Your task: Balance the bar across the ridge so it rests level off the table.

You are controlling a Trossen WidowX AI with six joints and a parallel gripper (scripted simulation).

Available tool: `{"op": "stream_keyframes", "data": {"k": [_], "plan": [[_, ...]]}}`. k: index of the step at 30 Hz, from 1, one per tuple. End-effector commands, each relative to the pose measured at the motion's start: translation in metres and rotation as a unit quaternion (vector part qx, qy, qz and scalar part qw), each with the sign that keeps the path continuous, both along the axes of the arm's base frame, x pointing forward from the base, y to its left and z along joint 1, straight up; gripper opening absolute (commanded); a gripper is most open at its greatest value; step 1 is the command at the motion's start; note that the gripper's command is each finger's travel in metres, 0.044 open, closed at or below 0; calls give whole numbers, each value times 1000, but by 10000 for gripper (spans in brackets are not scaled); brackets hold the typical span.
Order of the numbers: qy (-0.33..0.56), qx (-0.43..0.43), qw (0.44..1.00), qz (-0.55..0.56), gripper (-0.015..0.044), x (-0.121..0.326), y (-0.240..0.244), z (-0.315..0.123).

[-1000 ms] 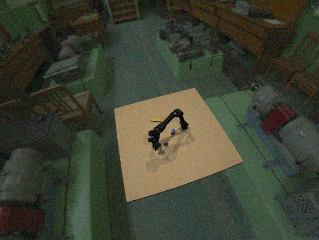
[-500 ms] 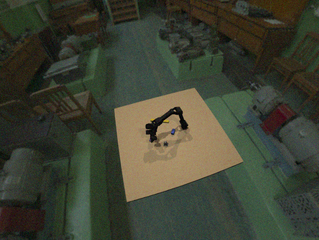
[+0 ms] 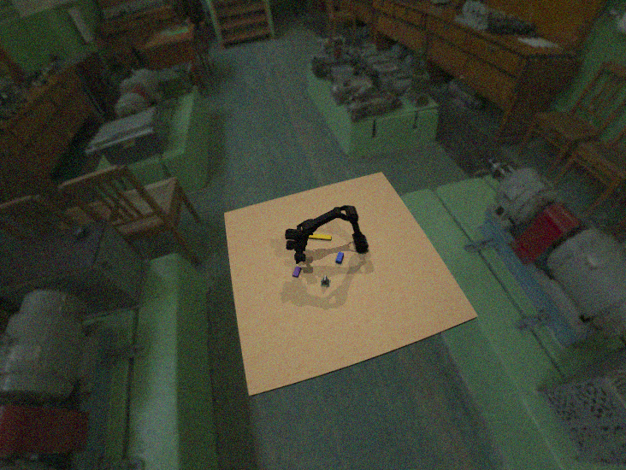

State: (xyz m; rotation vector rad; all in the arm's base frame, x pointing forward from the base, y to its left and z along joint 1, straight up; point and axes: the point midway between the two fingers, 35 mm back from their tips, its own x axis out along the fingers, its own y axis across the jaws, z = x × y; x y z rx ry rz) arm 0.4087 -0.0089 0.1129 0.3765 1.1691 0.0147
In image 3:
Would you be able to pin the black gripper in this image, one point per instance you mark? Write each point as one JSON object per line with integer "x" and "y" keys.
{"x": 299, "y": 256}

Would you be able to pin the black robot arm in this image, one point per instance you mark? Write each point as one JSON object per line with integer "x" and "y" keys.
{"x": 309, "y": 226}

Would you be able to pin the yellow bar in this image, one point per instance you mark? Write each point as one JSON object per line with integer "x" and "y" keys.
{"x": 320, "y": 236}

